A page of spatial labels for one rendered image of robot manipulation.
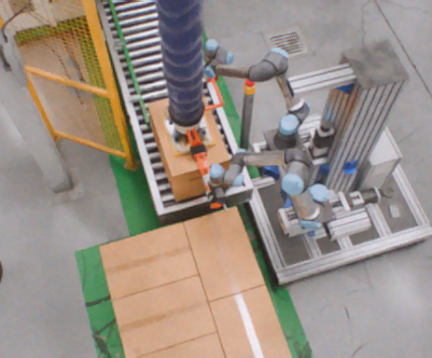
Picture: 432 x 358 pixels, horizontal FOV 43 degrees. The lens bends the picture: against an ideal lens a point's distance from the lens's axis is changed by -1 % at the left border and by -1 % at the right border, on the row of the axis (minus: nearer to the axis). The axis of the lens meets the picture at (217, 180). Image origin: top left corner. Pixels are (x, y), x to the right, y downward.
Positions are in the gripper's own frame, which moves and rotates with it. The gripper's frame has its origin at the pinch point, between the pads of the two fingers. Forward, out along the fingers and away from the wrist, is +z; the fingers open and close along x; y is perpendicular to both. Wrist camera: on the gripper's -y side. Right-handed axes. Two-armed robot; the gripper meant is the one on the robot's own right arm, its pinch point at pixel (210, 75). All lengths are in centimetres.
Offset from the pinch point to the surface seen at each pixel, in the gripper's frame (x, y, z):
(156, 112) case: -42.3, 9.2, 13.1
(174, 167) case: -42, 54, 13
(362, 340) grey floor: 56, 186, 107
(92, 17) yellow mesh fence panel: -67, -8, -71
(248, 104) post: 24.3, 14.1, 27.9
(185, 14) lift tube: -25, 40, -108
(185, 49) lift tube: -27, 41, -84
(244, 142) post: 24, 15, 81
